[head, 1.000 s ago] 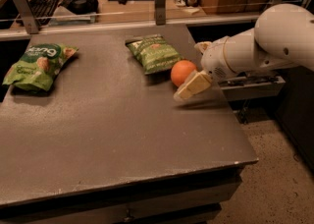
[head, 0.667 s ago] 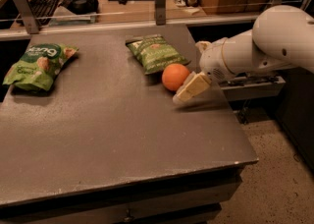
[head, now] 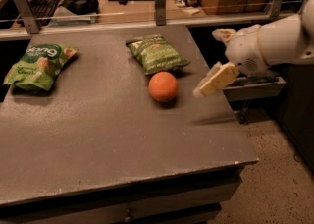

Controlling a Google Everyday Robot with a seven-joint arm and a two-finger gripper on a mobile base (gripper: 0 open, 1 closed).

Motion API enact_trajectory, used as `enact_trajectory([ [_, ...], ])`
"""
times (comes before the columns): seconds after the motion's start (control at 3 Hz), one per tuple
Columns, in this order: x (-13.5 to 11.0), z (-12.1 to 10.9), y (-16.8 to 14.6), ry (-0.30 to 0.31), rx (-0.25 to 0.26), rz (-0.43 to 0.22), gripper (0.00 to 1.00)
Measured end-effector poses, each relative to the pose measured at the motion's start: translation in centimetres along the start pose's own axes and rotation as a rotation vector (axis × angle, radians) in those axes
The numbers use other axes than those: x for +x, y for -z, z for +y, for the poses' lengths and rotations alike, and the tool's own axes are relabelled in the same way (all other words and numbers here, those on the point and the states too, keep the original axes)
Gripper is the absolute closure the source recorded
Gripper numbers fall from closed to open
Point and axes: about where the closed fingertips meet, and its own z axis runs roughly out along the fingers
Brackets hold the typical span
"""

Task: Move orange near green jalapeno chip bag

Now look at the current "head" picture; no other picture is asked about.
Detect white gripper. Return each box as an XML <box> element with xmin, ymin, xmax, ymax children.
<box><xmin>193</xmin><ymin>25</ymin><xmax>269</xmax><ymax>98</ymax></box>

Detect orange fruit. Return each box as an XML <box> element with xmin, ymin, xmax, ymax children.
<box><xmin>148</xmin><ymin>72</ymin><xmax>179</xmax><ymax>102</ymax></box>

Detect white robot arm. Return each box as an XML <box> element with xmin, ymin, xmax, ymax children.
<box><xmin>193</xmin><ymin>0</ymin><xmax>314</xmax><ymax>98</ymax></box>

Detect green jalapeno chip bag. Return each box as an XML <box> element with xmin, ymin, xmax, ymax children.
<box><xmin>126</xmin><ymin>34</ymin><xmax>189</xmax><ymax>75</ymax></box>

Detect light green snack bag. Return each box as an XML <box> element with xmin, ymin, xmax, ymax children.
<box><xmin>3</xmin><ymin>43</ymin><xmax>79</xmax><ymax>92</ymax></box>

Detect grey metal side shelf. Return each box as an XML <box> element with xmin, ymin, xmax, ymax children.
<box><xmin>223</xmin><ymin>76</ymin><xmax>286</xmax><ymax>102</ymax></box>

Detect small round brown object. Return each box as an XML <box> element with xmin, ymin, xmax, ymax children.
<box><xmin>186</xmin><ymin>0</ymin><xmax>199</xmax><ymax>7</ymax></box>

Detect black headphones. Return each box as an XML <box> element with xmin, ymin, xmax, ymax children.
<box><xmin>61</xmin><ymin>0</ymin><xmax>99</xmax><ymax>15</ymax></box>

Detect black keyboard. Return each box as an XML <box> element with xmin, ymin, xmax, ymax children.
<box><xmin>28</xmin><ymin>0</ymin><xmax>61</xmax><ymax>26</ymax></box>

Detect left metal rail bracket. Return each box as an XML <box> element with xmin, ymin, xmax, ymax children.
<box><xmin>13</xmin><ymin>0</ymin><xmax>40</xmax><ymax>34</ymax></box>

